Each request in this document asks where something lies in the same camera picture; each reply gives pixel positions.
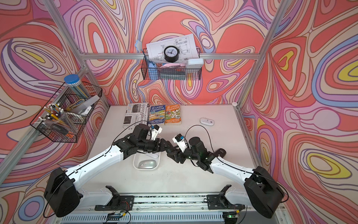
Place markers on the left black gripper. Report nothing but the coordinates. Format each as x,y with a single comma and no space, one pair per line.
156,149

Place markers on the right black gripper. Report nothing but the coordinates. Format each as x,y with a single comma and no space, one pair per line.
175,154

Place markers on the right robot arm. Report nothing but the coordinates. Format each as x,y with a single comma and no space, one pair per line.
263,192

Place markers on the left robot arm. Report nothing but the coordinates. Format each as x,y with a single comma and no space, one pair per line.
62,190

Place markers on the white storage tray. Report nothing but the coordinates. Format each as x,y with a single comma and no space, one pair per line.
147,156

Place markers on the white mouse far back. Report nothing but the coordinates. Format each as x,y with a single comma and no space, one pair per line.
207,122

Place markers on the black mouse front right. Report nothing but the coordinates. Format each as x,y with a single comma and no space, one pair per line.
220,153

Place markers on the white box in basket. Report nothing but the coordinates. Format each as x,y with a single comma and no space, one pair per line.
196,63

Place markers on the orange treehouse book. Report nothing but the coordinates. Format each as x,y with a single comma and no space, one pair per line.
173,115

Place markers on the blue treehouse book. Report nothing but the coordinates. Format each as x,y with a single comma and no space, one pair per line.
157,114

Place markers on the folded newspaper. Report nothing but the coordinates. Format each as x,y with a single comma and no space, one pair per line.
136,113

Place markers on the pink notepad in basket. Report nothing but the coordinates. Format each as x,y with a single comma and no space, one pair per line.
173,65

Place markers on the black round clock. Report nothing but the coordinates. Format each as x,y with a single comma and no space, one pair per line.
171,54

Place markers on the white paper sheet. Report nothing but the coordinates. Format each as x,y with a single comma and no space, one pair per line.
186,45

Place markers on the blue lid pencil jar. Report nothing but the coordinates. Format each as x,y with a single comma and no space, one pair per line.
77,86

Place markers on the clear cup of pens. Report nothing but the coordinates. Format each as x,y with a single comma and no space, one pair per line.
57,119

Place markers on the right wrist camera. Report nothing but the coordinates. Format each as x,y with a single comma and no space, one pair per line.
181,142

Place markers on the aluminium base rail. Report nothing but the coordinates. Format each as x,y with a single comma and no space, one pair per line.
171,209

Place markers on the black wire wall basket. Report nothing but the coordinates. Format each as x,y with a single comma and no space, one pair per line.
151,71

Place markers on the black wire side basket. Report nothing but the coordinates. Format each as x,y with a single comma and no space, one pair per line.
66,97

